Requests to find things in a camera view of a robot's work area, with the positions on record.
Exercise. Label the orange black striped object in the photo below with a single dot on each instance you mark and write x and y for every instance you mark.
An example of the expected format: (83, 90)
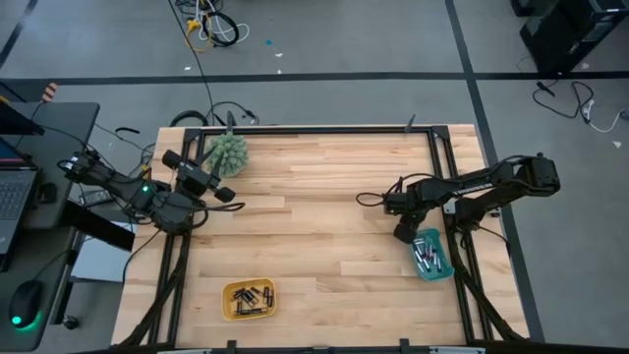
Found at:
(49, 92)

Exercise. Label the black aluminium table frame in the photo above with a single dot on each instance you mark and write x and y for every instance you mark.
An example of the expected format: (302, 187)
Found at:
(319, 130)

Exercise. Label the small black desk device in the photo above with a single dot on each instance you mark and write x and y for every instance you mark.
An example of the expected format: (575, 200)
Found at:
(46, 193)

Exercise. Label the laptop computer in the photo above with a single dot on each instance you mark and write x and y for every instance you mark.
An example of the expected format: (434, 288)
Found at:
(12, 196)

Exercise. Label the black computer mouse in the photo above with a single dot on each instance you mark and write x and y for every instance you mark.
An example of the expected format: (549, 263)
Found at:
(24, 302)

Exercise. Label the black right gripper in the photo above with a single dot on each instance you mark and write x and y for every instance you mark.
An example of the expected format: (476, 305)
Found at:
(405, 204)

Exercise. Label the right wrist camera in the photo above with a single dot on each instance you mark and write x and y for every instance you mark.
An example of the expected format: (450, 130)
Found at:
(405, 233)

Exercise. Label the black power supply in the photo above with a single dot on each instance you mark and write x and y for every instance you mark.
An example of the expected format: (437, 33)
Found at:
(96, 198)

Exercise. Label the teal plastic bin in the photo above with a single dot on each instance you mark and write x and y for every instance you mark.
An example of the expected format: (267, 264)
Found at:
(444, 273)

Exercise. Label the black desk leg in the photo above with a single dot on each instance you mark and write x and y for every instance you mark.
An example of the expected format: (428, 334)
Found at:
(98, 226)

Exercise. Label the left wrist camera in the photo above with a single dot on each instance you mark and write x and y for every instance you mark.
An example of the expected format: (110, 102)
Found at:
(225, 194)

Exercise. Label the black cabinet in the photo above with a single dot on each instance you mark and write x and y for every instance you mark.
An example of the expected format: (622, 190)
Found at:
(565, 34)

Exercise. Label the green potted artificial plant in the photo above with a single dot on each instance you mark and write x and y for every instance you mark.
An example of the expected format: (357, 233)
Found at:
(233, 157)

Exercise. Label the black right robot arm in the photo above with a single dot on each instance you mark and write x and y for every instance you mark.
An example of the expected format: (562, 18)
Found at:
(481, 189)

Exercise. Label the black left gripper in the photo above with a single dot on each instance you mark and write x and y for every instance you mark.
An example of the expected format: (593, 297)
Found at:
(191, 179)

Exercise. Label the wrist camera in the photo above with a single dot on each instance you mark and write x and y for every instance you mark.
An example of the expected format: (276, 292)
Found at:
(225, 194)
(405, 233)

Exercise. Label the white panel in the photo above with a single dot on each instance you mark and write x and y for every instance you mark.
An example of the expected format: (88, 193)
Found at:
(98, 260)

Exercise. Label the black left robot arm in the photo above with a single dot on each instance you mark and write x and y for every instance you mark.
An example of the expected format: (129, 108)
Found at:
(128, 192)

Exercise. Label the black desk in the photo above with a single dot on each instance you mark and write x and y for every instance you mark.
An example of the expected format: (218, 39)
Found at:
(59, 147)

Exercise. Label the yellow plastic bin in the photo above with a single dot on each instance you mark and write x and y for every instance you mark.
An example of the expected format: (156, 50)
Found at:
(231, 314)

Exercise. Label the black monitor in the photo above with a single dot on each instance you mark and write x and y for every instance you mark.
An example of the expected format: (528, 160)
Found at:
(15, 123)

